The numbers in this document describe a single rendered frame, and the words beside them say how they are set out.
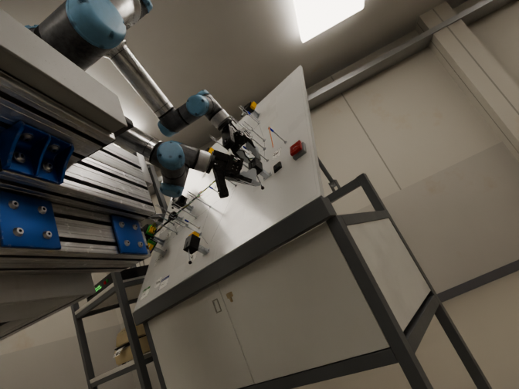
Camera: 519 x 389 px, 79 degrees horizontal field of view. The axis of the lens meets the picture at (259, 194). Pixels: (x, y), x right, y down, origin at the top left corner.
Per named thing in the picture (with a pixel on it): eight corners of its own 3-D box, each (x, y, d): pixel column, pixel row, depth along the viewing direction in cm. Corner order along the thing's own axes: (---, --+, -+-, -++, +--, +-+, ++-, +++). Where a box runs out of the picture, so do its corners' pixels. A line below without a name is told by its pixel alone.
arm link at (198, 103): (185, 125, 116) (195, 123, 127) (209, 109, 114) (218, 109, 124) (173, 106, 115) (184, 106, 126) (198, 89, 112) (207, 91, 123)
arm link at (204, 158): (195, 167, 108) (192, 170, 115) (208, 172, 109) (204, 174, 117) (201, 147, 109) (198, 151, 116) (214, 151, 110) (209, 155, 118)
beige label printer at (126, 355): (137, 357, 159) (127, 319, 165) (116, 367, 169) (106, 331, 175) (183, 337, 184) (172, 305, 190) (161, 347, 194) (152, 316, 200)
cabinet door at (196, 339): (253, 384, 116) (216, 282, 128) (171, 407, 144) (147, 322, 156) (256, 381, 117) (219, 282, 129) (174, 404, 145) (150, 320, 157)
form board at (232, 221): (136, 312, 159) (133, 311, 158) (179, 179, 232) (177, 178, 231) (324, 198, 98) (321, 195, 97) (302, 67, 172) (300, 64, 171)
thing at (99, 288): (114, 282, 169) (111, 271, 171) (86, 303, 187) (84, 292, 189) (165, 271, 195) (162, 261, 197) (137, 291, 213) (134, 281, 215)
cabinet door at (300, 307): (389, 348, 87) (324, 221, 99) (253, 385, 115) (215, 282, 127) (391, 344, 89) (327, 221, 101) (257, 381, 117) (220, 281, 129)
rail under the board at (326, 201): (330, 215, 95) (320, 196, 97) (135, 326, 155) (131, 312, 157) (337, 214, 99) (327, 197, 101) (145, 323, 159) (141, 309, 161)
